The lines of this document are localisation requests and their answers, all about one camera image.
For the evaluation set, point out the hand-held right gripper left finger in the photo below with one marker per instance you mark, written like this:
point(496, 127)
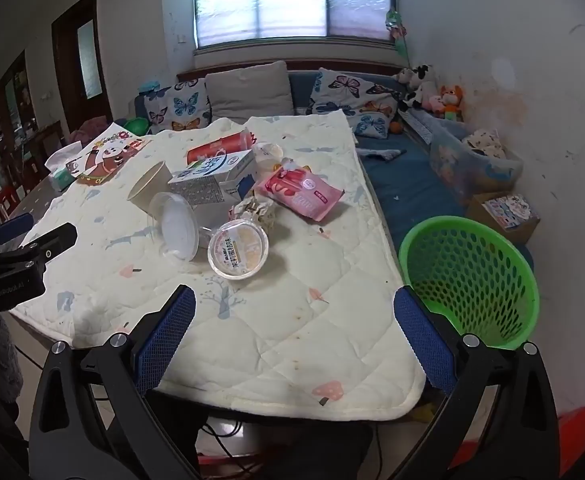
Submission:
point(167, 340)

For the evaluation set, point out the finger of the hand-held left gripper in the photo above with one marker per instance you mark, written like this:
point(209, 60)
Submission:
point(15, 225)
point(47, 242)

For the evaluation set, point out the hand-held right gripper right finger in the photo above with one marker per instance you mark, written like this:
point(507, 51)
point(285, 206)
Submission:
point(422, 340)

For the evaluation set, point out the green plastic basket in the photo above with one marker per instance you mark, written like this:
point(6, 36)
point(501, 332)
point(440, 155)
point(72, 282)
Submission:
point(472, 285)

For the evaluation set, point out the clear plastic container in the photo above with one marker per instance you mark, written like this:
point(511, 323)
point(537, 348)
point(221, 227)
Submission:
point(175, 230)

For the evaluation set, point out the pudding cup with printed lid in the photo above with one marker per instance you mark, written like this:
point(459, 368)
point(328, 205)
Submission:
point(237, 251)

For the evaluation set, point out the beige paper cup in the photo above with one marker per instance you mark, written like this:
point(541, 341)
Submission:
point(147, 187)

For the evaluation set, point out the white blue milk carton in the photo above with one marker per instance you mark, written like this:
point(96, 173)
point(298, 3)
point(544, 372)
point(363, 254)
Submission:
point(212, 175)

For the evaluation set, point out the pink wet wipes packet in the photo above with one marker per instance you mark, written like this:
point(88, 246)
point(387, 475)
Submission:
point(297, 190)

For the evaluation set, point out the small red stool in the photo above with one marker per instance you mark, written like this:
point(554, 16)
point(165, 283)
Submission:
point(5, 202)

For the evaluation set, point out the green tissue box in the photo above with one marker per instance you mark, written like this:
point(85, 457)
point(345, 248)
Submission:
point(62, 175)

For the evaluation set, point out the cartoon printed bag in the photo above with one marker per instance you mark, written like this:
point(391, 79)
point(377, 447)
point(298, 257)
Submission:
point(105, 157)

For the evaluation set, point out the cream quilted printed blanket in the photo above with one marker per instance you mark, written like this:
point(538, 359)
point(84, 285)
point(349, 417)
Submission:
point(272, 320)

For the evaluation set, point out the dark wooden cabinet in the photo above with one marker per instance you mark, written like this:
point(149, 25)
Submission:
point(15, 110)

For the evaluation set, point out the pink cloth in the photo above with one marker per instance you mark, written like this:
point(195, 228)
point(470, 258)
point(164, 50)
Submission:
point(87, 130)

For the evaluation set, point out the brown cardboard box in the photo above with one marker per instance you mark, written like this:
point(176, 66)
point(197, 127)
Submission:
point(517, 232)

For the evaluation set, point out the green plastic bowl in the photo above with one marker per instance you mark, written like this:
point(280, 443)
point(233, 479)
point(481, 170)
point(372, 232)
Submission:
point(135, 126)

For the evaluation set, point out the colourful cartoon book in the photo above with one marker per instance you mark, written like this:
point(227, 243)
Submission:
point(507, 210)

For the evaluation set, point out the crumpled golden foil wrapper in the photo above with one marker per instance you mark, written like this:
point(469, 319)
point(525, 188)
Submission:
point(255, 210)

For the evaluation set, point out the blue sofa bed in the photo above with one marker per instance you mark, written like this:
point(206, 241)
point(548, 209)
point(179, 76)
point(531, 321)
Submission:
point(412, 180)

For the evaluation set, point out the dark wooden door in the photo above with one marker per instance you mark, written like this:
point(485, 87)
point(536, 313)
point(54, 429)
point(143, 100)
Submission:
point(80, 70)

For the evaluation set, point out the red plastic stool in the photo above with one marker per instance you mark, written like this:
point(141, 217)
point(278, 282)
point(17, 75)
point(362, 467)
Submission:
point(572, 435)

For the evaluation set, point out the clear plastic storage box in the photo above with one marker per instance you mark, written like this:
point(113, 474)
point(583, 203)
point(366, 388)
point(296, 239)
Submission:
point(452, 165)

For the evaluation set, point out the grey cloth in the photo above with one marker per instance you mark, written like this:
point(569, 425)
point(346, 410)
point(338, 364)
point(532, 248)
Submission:
point(385, 153)

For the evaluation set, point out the butterfly print pillow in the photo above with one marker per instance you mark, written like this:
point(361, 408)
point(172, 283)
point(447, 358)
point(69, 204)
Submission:
point(182, 105)
point(337, 90)
point(372, 120)

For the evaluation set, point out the red plastic cup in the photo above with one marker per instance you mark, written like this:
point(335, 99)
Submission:
point(217, 147)

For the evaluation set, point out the cream patterned cloth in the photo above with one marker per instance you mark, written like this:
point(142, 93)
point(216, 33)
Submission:
point(485, 142)

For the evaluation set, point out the small orange ball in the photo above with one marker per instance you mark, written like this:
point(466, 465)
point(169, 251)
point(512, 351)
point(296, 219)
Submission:
point(396, 128)

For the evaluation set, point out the white patterned board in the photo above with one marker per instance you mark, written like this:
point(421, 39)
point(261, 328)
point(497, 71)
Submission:
point(415, 125)

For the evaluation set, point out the pink plush toy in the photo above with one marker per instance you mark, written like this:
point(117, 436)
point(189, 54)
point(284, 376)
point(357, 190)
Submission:
point(433, 105)

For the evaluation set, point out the beige cushion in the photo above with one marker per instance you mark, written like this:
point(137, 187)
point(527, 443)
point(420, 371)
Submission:
point(250, 92)

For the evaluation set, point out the black white cow plush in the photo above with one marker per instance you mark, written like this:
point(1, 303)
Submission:
point(420, 82)

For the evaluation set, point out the colourful pinwheel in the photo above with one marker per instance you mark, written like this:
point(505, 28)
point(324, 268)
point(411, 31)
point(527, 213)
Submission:
point(397, 30)

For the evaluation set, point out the window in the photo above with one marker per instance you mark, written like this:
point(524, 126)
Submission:
point(292, 0)

